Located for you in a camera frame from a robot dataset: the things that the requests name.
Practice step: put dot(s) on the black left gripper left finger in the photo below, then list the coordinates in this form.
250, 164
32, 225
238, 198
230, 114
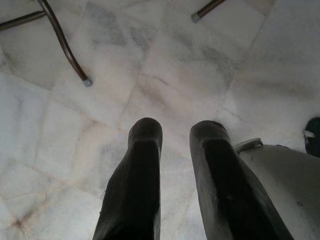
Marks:
135, 180

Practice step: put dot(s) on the brown metal chair leg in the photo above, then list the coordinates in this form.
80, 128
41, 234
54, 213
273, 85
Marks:
205, 9

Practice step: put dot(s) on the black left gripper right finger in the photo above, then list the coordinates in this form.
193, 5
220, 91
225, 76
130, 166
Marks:
225, 185

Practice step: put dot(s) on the black robot foot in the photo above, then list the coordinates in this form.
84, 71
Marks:
313, 135

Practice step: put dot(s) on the brown metal chair frame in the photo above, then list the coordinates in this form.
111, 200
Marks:
65, 43

